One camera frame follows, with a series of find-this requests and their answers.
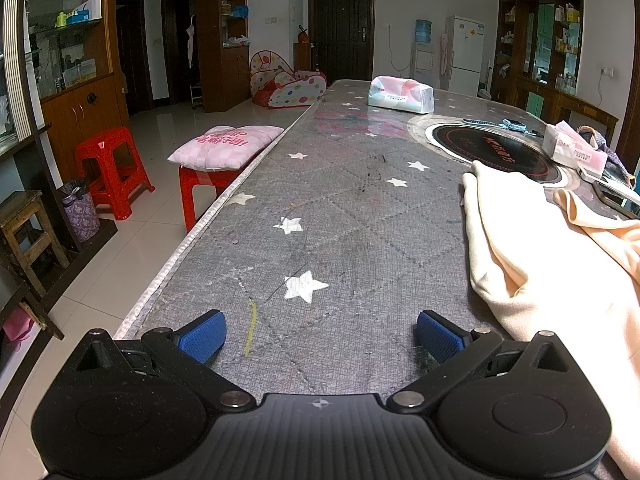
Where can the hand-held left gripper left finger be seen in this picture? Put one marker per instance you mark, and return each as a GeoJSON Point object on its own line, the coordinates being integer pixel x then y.
{"type": "Point", "coordinates": [202, 336]}

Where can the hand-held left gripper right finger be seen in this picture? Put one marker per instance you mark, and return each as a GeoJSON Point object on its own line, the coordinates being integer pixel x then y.
{"type": "Point", "coordinates": [440, 336]}

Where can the cream garment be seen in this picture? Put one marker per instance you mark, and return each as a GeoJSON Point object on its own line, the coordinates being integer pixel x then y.
{"type": "Point", "coordinates": [525, 270]}

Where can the red plastic stool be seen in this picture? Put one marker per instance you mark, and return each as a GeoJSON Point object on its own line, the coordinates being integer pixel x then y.
{"type": "Point", "coordinates": [112, 160]}
{"type": "Point", "coordinates": [192, 185]}

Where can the grey star-print table cover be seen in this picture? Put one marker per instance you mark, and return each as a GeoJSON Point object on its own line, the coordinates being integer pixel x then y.
{"type": "Point", "coordinates": [350, 210]}

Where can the purple patterned trash bin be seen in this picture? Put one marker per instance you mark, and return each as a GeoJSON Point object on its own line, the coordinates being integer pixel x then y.
{"type": "Point", "coordinates": [80, 215]}

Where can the pink plastic bag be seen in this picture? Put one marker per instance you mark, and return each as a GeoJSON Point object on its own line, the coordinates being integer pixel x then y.
{"type": "Point", "coordinates": [16, 324]}

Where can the pink printed cushion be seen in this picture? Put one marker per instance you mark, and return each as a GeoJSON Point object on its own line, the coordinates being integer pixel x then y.
{"type": "Point", "coordinates": [225, 145]}

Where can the round black induction cooktop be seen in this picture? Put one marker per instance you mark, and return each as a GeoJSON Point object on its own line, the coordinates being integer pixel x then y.
{"type": "Point", "coordinates": [487, 149]}

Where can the small wooden stool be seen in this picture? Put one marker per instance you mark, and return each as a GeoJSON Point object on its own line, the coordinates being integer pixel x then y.
{"type": "Point", "coordinates": [22, 210]}

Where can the white charger block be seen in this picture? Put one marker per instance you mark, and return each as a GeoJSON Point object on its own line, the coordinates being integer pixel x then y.
{"type": "Point", "coordinates": [592, 175]}

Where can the dark smartphone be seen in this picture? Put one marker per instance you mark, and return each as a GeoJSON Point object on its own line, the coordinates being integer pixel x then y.
{"type": "Point", "coordinates": [616, 196]}

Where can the pink white tissue box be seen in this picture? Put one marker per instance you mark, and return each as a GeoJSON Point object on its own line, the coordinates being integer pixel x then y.
{"type": "Point", "coordinates": [570, 146]}

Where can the pink white tissue pack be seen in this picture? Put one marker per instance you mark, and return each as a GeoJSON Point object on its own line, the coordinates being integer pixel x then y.
{"type": "Point", "coordinates": [400, 95]}

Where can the grey fabric bag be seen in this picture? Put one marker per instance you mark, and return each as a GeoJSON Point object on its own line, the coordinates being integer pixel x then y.
{"type": "Point", "coordinates": [619, 160]}

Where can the wooden glass display cabinet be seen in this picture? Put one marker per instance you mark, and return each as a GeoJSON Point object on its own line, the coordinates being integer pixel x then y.
{"type": "Point", "coordinates": [85, 110]}

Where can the polka dot play tent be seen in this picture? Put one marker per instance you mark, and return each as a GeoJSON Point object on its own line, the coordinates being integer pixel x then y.
{"type": "Point", "coordinates": [290, 91]}

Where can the tall wooden shelf cabinet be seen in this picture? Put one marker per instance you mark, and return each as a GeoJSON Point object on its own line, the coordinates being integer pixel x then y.
{"type": "Point", "coordinates": [220, 75]}

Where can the wooden sideboard with shelves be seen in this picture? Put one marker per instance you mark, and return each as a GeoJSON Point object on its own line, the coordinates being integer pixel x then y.
{"type": "Point", "coordinates": [555, 95]}

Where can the white water dispenser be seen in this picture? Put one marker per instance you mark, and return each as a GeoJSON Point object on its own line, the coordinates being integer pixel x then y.
{"type": "Point", "coordinates": [423, 62]}

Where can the white refrigerator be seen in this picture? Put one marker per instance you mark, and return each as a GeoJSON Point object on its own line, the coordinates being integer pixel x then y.
{"type": "Point", "coordinates": [465, 55]}

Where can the white hanging umbrella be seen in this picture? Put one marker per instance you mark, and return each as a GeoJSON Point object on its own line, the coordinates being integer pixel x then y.
{"type": "Point", "coordinates": [190, 42]}

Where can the blue water bottle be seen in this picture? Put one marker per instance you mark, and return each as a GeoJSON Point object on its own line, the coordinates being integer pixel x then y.
{"type": "Point", "coordinates": [423, 31]}

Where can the red fire extinguisher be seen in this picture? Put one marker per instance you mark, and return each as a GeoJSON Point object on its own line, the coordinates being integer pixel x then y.
{"type": "Point", "coordinates": [302, 35]}

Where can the dark wooden door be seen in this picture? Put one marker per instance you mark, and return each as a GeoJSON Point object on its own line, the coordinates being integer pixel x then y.
{"type": "Point", "coordinates": [342, 25]}

